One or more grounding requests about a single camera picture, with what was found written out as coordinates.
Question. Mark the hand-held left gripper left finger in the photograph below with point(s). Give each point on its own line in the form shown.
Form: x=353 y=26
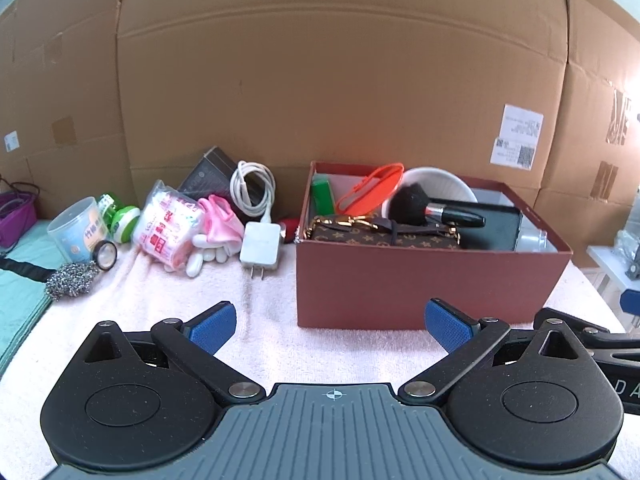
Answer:
x=215 y=326

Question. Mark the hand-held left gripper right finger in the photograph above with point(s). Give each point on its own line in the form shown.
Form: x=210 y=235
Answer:
x=447 y=326

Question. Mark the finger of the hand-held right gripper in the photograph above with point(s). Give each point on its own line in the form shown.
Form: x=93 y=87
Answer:
x=600 y=332

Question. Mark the red-brown cardboard box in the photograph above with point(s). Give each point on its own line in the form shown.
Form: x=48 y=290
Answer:
x=425 y=285

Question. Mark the brown monogram phone case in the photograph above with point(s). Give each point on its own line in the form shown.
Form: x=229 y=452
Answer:
x=380 y=237

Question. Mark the black makeup brush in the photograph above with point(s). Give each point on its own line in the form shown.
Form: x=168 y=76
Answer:
x=415 y=205

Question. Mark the green box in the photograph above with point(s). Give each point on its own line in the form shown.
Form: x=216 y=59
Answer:
x=322 y=197

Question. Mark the blue object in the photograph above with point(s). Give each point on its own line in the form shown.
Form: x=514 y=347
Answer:
x=631 y=302

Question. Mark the white side table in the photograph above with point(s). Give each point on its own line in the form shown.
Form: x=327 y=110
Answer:
x=612 y=272

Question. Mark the pink rubber glove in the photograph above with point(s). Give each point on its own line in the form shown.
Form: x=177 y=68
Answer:
x=220 y=225

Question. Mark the black tray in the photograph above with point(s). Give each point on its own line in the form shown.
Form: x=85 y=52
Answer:
x=495 y=227

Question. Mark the white packet with red print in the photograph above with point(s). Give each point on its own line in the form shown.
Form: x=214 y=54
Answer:
x=165 y=222

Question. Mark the small red object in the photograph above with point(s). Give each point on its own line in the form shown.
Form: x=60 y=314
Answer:
x=289 y=230

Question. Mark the black tape roll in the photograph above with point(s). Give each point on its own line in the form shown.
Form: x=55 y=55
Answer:
x=106 y=255

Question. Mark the green white jar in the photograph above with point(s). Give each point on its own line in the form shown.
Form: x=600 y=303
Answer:
x=122 y=220

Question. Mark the white bowl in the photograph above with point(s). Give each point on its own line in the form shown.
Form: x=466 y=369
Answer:
x=445 y=185

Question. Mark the steel wool scrubber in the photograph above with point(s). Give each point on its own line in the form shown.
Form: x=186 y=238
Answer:
x=72 y=282

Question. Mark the black rectangular box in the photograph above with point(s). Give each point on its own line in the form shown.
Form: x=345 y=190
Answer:
x=210 y=170

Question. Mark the clear plastic tub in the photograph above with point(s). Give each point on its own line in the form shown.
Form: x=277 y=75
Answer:
x=77 y=232

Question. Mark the teal cloth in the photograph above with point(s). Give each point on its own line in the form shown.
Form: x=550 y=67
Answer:
x=22 y=305

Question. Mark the large white shipping label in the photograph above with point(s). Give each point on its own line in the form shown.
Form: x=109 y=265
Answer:
x=517 y=135

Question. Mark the purple plastic basket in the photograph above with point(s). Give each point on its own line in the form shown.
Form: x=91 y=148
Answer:
x=17 y=220

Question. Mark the small white label sticker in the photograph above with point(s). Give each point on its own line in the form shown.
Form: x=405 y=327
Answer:
x=10 y=141

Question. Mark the cardboard backdrop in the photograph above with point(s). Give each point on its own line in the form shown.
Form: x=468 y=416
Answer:
x=325 y=60

